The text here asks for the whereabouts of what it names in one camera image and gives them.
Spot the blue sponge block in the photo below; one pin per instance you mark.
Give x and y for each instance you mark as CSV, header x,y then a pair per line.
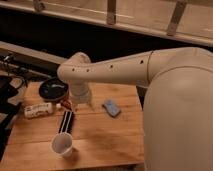
x,y
111,108

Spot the small red brown object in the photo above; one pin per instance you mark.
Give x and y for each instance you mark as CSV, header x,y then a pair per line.
x,y
66,104

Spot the black equipment with cables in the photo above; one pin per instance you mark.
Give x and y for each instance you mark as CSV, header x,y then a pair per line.
x,y
9,88

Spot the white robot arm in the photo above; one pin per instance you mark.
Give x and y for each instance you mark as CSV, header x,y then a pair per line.
x,y
178,105

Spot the wooden rail with brackets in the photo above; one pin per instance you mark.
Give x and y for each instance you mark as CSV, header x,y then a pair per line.
x,y
184,20

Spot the black round plate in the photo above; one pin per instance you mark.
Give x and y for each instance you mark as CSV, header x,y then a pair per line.
x,y
53,89

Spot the white labelled box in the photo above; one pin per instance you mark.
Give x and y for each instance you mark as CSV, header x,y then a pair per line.
x,y
37,110

